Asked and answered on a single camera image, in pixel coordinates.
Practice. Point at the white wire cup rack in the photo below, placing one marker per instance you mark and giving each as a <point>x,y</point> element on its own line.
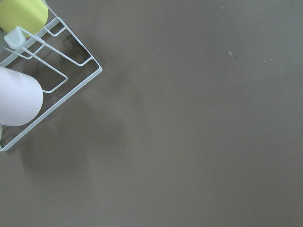
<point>58,60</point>

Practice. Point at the yellow-green cup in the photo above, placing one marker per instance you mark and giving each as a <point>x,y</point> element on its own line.
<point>31,15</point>

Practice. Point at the pink-white cup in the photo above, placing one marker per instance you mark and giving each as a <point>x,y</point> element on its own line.
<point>21,97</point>

